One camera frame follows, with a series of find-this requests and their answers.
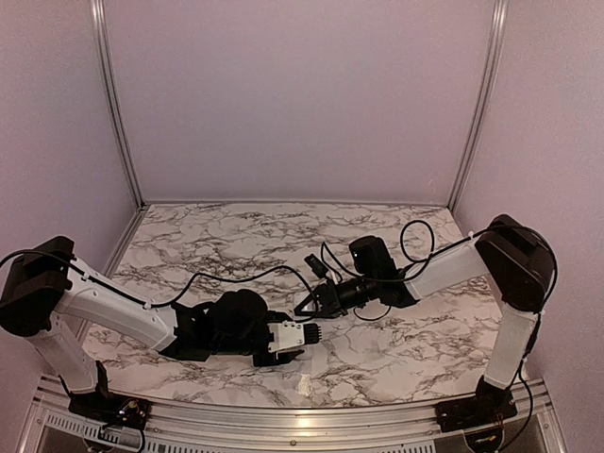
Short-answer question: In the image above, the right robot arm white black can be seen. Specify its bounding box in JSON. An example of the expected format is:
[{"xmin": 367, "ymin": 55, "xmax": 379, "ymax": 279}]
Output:
[{"xmin": 294, "ymin": 214, "xmax": 558, "ymax": 423}]

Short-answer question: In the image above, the right aluminium frame post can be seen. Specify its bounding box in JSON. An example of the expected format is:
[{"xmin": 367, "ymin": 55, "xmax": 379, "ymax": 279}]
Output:
[{"xmin": 447, "ymin": 0, "xmax": 509, "ymax": 213}]

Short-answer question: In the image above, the left aluminium frame post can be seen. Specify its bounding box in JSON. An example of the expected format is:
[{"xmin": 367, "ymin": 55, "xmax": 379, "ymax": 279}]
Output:
[{"xmin": 90, "ymin": 0, "xmax": 145, "ymax": 210}]

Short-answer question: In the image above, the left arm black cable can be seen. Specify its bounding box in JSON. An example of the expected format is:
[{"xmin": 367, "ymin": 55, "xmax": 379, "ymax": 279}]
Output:
[{"xmin": 0, "ymin": 249, "xmax": 312, "ymax": 312}]

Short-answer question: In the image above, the aluminium frame post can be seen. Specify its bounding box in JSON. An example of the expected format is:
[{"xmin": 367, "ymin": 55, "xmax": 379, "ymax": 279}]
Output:
[
  {"xmin": 447, "ymin": 0, "xmax": 509, "ymax": 213},
  {"xmin": 90, "ymin": 0, "xmax": 145, "ymax": 210}
]

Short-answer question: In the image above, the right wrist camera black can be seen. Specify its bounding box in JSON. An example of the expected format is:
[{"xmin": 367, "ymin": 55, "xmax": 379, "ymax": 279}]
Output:
[{"xmin": 304, "ymin": 254, "xmax": 343, "ymax": 283}]

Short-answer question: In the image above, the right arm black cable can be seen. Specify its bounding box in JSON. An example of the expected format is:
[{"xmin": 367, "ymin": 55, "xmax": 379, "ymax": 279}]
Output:
[{"xmin": 320, "ymin": 219, "xmax": 558, "ymax": 322}]

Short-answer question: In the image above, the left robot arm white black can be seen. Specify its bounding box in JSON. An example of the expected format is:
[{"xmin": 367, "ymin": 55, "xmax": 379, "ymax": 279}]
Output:
[{"xmin": 1, "ymin": 236, "xmax": 320, "ymax": 420}]

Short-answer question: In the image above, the front aluminium rail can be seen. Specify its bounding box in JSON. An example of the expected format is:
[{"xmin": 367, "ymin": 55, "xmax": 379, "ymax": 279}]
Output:
[{"xmin": 18, "ymin": 377, "xmax": 567, "ymax": 453}]

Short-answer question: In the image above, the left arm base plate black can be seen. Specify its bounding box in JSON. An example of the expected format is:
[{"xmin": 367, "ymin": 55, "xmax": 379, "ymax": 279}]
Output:
[{"xmin": 67, "ymin": 361, "xmax": 151, "ymax": 430}]

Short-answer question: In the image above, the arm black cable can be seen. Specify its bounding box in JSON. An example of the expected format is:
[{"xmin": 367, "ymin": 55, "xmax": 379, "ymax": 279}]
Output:
[
  {"xmin": 0, "ymin": 249, "xmax": 312, "ymax": 312},
  {"xmin": 320, "ymin": 219, "xmax": 558, "ymax": 322}
]

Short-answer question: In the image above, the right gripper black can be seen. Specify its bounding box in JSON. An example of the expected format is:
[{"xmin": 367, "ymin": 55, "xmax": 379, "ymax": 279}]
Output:
[{"xmin": 294, "ymin": 273, "xmax": 379, "ymax": 319}]

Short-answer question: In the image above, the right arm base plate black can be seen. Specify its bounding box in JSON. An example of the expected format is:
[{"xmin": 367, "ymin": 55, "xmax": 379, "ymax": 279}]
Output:
[{"xmin": 435, "ymin": 396, "xmax": 518, "ymax": 432}]

